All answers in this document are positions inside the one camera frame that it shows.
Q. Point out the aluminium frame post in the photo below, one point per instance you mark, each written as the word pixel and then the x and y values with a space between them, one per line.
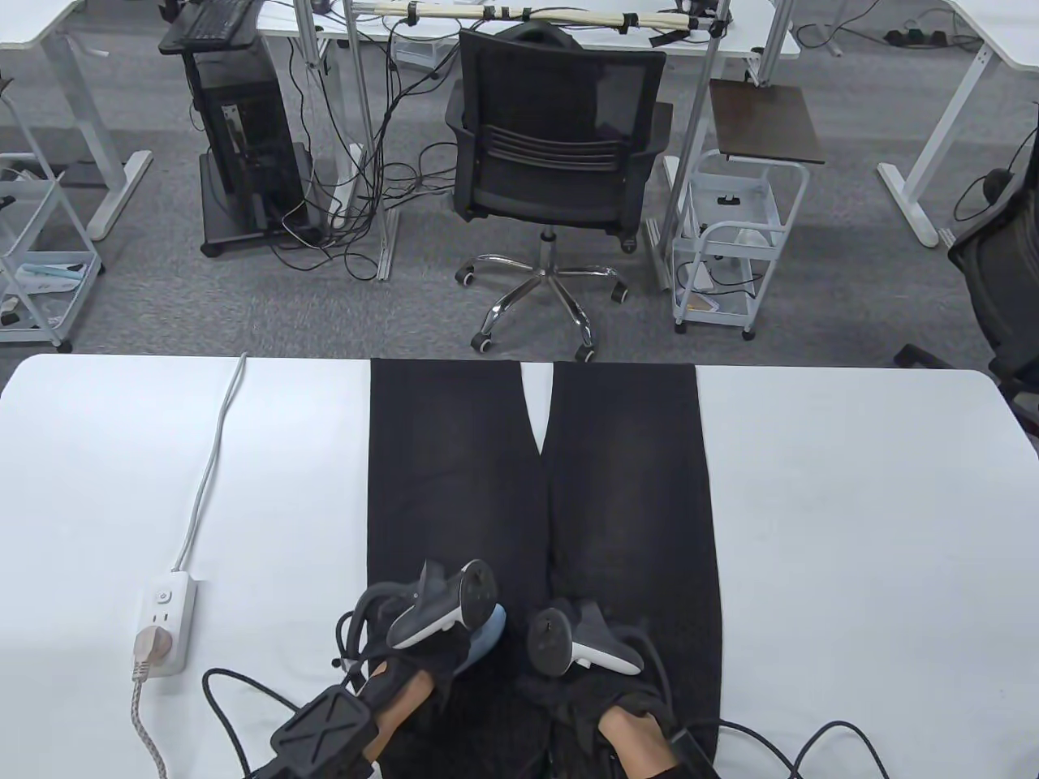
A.
pixel 690 146
pixel 369 138

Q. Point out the black lattice wrist module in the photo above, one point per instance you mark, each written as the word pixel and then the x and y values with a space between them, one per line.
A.
pixel 325 730

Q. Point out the light blue electric iron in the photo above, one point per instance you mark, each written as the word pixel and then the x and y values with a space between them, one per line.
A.
pixel 487 637

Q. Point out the black rolling computer stand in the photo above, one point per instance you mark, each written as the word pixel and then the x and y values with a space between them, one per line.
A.
pixel 252 231

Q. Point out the black keyboard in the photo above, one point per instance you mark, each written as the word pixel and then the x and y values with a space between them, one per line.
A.
pixel 215 18

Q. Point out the black floor power strip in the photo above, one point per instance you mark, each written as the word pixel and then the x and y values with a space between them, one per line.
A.
pixel 913 36

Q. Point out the white power strip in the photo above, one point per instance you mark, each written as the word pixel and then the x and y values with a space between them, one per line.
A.
pixel 174 600

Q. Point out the person's left hand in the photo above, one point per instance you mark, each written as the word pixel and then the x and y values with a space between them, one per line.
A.
pixel 438 657

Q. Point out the white desk with foot bar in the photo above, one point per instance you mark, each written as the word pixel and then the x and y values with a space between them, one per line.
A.
pixel 998 32

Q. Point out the person's right hand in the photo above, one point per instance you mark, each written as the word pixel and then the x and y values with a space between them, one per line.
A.
pixel 584 698

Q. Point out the grey white handheld controller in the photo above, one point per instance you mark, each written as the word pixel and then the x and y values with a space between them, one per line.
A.
pixel 446 608
pixel 552 641

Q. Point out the black trousers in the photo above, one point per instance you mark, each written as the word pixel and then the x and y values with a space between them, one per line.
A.
pixel 454 454

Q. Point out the black mesh office chair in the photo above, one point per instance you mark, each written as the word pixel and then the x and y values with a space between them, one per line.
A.
pixel 552 187

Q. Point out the person's right forearm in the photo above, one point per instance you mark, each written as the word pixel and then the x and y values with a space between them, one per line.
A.
pixel 637 746

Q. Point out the white rolling cart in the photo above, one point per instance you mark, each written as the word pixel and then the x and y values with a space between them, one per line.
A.
pixel 735 203

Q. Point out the dark brown side table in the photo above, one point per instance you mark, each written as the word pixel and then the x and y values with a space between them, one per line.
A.
pixel 763 122

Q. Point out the white table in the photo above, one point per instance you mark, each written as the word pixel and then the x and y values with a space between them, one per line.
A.
pixel 852 527

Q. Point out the black high-back mesh chair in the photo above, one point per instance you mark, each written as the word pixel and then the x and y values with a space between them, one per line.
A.
pixel 998 276

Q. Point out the black wrist box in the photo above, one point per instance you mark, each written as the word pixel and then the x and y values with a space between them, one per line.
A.
pixel 694 755

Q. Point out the long white desk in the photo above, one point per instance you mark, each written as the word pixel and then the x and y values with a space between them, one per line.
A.
pixel 747 32

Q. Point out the black computer tower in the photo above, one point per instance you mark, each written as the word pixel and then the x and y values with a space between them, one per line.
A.
pixel 243 130

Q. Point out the white desk with angled leg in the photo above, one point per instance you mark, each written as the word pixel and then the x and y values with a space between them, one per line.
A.
pixel 32 20

